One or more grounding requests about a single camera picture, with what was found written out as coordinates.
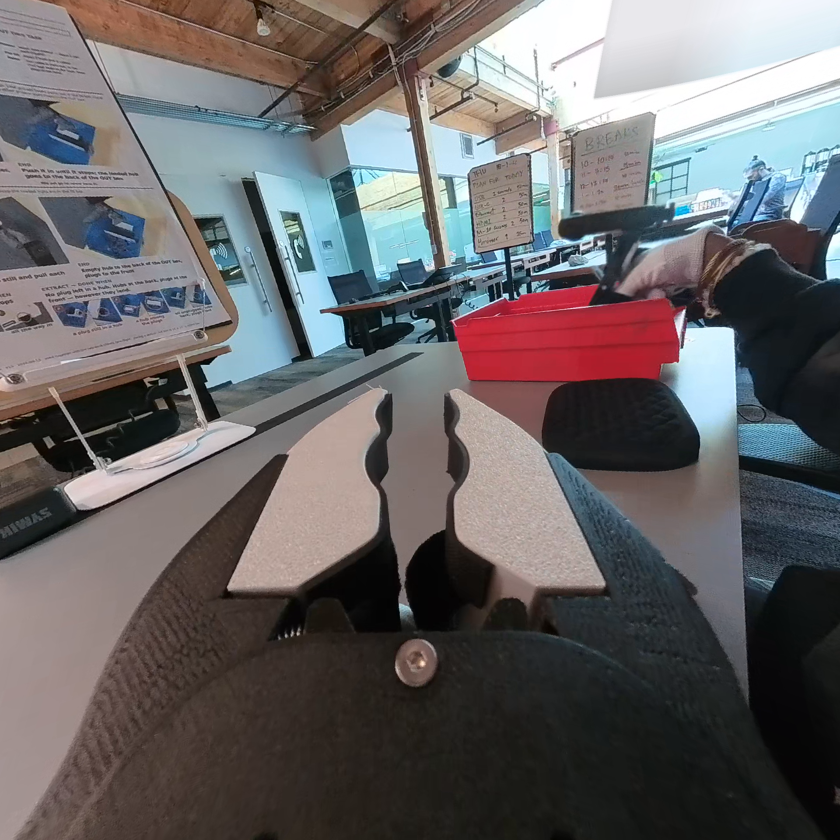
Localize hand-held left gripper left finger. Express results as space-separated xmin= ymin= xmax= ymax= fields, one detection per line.
xmin=226 ymin=387 xmax=396 ymax=599

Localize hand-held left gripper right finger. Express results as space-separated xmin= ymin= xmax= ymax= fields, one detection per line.
xmin=444 ymin=388 xmax=608 ymax=610

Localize red plastic bin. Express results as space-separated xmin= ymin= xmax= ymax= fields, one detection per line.
xmin=451 ymin=295 xmax=687 ymax=383

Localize person's right forearm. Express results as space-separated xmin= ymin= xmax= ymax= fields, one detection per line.
xmin=696 ymin=236 xmax=840 ymax=454

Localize person's right hand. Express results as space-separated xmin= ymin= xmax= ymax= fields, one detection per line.
xmin=618 ymin=225 xmax=728 ymax=309

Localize handwritten whiteboard sign on stand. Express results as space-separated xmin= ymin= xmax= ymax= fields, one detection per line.
xmin=468 ymin=153 xmax=534 ymax=301

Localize black wrist rest pad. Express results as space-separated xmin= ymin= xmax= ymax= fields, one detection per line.
xmin=542 ymin=377 xmax=702 ymax=472

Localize clear poster stand white base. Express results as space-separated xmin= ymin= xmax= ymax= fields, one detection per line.
xmin=49 ymin=279 xmax=257 ymax=511

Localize black office chair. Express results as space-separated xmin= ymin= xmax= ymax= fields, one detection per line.
xmin=395 ymin=258 xmax=464 ymax=343
xmin=736 ymin=420 xmax=840 ymax=494
xmin=327 ymin=269 xmax=416 ymax=357

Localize wooden office desk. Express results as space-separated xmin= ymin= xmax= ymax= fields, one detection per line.
xmin=319 ymin=268 xmax=475 ymax=355

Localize white door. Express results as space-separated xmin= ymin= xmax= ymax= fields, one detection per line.
xmin=252 ymin=172 xmax=330 ymax=360

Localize wooden poster board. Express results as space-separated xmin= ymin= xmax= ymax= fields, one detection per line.
xmin=0 ymin=189 xmax=238 ymax=422

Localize black power adapter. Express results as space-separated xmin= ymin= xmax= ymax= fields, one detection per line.
xmin=0 ymin=489 xmax=80 ymax=560

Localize instruction poster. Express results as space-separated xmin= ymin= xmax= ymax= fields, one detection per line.
xmin=0 ymin=0 xmax=235 ymax=358

